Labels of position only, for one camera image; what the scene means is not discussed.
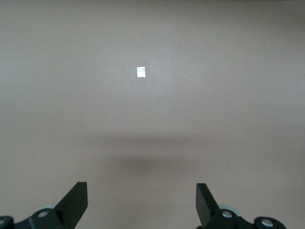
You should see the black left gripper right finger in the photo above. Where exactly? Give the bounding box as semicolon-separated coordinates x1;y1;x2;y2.
195;183;286;229

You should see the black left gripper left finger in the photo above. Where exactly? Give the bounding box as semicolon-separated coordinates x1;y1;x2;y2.
0;182;88;229

